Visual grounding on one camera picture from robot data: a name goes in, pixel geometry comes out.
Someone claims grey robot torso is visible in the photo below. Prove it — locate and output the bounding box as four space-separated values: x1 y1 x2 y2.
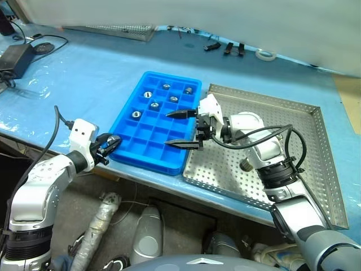
128 253 266 271

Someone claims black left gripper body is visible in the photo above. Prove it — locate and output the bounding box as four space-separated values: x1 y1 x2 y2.
90 139 111 168

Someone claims black round disc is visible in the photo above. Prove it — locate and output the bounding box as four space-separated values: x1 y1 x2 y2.
31 42 55 55

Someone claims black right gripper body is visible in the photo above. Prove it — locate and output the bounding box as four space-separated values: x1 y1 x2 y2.
194 108 224 150

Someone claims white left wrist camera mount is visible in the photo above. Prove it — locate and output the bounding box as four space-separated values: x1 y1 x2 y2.
68 119 100 151

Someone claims black power adapter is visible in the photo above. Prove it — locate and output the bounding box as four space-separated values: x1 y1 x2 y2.
0 43 35 80

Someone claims perforated steel tray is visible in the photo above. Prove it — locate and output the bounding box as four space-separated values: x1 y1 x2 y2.
182 83 350 230

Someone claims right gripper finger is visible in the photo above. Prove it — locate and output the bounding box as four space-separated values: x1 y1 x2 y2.
164 138 200 151
165 110 198 120

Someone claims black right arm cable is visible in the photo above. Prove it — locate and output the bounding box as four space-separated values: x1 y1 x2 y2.
211 124 307 177

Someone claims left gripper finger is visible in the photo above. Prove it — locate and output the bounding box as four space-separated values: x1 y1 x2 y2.
102 138 122 156
96 133 116 145

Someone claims blue grey rounded shell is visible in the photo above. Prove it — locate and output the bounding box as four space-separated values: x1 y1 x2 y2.
202 231 244 258

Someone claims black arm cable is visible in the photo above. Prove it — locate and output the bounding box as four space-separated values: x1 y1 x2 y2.
211 124 307 177
0 105 76 243

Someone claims white tape ring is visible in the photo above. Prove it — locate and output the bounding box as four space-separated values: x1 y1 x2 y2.
256 49 278 62

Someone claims long perforated metal tray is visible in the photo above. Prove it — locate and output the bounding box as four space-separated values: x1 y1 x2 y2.
62 24 157 42

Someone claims wrapped grey pole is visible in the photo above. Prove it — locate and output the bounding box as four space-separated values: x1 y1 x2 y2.
71 192 123 271

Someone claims blue plastic compartment tray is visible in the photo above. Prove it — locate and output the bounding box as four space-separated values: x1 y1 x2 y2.
108 71 203 177

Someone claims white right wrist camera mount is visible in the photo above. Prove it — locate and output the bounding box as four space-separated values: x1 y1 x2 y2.
197 94 225 134

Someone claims black white sneaker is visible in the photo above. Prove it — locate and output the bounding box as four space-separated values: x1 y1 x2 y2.
102 253 131 271

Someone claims thin black cable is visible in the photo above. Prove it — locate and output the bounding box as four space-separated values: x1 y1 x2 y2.
10 20 28 45
28 34 69 64

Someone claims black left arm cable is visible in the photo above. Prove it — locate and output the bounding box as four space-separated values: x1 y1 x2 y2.
0 105 76 243

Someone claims white cloth bundle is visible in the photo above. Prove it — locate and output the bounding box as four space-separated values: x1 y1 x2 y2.
252 243 306 269

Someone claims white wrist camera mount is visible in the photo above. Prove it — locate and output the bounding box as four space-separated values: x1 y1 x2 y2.
68 119 100 151
197 94 225 134

